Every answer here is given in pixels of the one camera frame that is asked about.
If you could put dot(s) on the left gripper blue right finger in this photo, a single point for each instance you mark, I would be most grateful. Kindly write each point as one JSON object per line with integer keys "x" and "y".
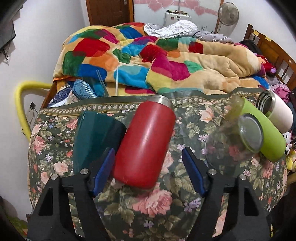
{"x": 198, "y": 171}

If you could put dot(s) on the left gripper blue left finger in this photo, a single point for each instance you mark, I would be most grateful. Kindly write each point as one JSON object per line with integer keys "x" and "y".
{"x": 99, "y": 171}

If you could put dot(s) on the red steel tumbler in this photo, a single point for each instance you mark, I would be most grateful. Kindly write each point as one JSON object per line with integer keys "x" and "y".
{"x": 142, "y": 152}

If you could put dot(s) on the dark green plastic cup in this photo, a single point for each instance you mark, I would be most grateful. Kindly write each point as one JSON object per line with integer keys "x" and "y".
{"x": 94, "y": 133}

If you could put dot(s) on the clear glass cup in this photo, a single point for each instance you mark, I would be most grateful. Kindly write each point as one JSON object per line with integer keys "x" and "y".
{"x": 233, "y": 142}

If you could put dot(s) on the white thermos cup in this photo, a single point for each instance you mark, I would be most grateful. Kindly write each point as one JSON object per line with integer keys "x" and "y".
{"x": 276, "y": 110}

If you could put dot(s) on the floral tablecloth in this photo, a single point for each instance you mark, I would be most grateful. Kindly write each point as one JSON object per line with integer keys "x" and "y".
{"x": 179, "y": 166}

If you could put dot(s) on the lime green bottle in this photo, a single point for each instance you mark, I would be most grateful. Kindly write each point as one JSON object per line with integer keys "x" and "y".
{"x": 273, "y": 143}

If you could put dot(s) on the blue knitted item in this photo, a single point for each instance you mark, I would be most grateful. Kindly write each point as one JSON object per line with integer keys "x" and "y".
{"x": 82, "y": 90}

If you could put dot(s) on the yellow plush toy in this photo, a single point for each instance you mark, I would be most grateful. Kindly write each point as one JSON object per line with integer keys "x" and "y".
{"x": 291, "y": 160}

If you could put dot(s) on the white cat plush toy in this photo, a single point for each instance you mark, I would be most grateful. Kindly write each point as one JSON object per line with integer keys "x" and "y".
{"x": 288, "y": 138}

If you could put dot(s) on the colourful patchwork blanket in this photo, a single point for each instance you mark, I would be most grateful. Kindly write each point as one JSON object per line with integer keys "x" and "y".
{"x": 130, "y": 62}

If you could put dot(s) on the red plush toy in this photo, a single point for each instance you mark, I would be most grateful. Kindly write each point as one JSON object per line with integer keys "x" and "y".
{"x": 266, "y": 68}

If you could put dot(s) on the wooden headboard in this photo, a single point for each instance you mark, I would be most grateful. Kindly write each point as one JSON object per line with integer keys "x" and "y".
{"x": 276, "y": 55}

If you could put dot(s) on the grey white cloth pile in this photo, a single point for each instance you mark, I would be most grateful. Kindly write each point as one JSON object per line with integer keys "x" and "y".
{"x": 184, "y": 28}

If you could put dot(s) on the brown wooden door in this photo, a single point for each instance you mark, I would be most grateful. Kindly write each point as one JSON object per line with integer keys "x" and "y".
{"x": 109, "y": 12}

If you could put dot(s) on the white appliance box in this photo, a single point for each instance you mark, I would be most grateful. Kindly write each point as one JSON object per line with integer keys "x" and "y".
{"x": 176, "y": 17}

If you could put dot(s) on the frosted wardrobe sliding doors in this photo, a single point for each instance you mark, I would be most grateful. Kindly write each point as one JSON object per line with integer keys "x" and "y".
{"x": 204, "y": 14}

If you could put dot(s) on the standing electric fan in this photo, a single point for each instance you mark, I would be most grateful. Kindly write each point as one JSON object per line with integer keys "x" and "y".
{"x": 228, "y": 16}

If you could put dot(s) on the wall mounted black television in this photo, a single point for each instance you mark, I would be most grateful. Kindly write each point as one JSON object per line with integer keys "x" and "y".
{"x": 8, "y": 9}

